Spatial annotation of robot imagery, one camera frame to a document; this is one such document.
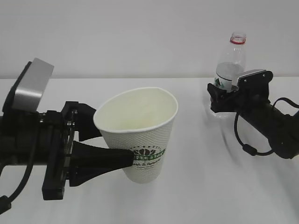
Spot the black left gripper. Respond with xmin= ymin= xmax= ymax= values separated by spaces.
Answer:
xmin=0 ymin=101 xmax=134 ymax=200

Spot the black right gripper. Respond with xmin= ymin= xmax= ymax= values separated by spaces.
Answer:
xmin=207 ymin=83 xmax=273 ymax=115

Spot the clear plastic water bottle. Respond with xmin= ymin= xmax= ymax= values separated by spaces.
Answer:
xmin=206 ymin=31 xmax=247 ymax=120

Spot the white paper coffee cup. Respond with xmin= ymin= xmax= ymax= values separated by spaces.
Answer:
xmin=93 ymin=87 xmax=178 ymax=184

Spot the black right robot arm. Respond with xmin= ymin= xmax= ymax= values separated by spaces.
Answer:
xmin=207 ymin=70 xmax=299 ymax=159

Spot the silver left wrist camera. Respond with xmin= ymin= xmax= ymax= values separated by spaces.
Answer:
xmin=2 ymin=58 xmax=54 ymax=113

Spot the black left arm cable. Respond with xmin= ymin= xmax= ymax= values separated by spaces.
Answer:
xmin=0 ymin=163 xmax=36 ymax=212

